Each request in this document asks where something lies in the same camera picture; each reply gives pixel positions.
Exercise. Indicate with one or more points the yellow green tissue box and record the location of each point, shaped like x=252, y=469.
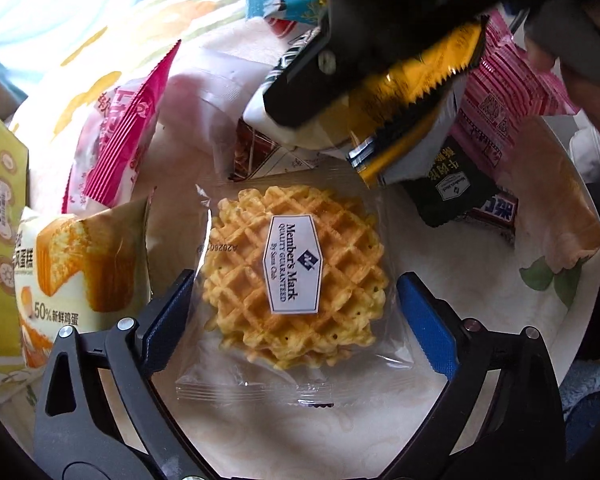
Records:
x=0, y=240

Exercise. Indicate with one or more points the fluffy pale cloth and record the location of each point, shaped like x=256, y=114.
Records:
x=595, y=390

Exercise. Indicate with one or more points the red brown snack packet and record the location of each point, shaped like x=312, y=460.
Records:
x=250, y=152

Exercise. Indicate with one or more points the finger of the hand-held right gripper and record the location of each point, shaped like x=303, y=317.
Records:
x=300, y=85

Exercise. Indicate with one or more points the white printed snack packet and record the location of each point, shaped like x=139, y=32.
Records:
x=254, y=110

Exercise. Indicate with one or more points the dark chocolate bar packet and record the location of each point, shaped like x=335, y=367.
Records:
x=497, y=212

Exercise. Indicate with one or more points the clear waffle packet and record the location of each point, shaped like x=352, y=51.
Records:
x=290, y=270

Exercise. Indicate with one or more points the green white patterned blanket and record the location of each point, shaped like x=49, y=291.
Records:
x=130, y=25

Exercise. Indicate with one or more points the pink striped snack packet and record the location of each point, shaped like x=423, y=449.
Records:
x=510, y=85

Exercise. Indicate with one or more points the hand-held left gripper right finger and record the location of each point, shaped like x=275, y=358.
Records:
x=425, y=320

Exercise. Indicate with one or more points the yellow black snack packet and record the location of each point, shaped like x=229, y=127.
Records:
x=410, y=95

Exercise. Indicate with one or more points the pink white snack packet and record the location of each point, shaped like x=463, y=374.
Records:
x=115, y=145

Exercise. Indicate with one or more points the person's right hand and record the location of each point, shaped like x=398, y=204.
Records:
x=597, y=100

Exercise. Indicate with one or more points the orange white cake packet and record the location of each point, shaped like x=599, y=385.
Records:
x=80, y=260

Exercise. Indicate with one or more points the dark green snack packet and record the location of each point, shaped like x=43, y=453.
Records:
x=450, y=195

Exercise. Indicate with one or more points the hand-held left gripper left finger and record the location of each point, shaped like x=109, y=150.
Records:
x=169, y=310

